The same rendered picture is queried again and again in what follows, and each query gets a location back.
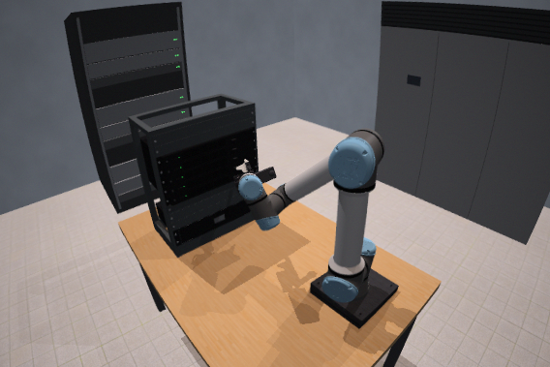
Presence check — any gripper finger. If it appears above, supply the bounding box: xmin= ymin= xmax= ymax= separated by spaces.
xmin=236 ymin=159 xmax=252 ymax=173

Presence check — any black server rack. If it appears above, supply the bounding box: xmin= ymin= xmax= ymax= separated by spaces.
xmin=128 ymin=94 xmax=259 ymax=258

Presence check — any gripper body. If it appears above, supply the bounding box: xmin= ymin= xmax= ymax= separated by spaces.
xmin=233 ymin=170 xmax=254 ymax=193

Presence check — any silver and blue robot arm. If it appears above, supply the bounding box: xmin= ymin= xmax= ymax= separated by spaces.
xmin=238 ymin=129 xmax=384 ymax=303

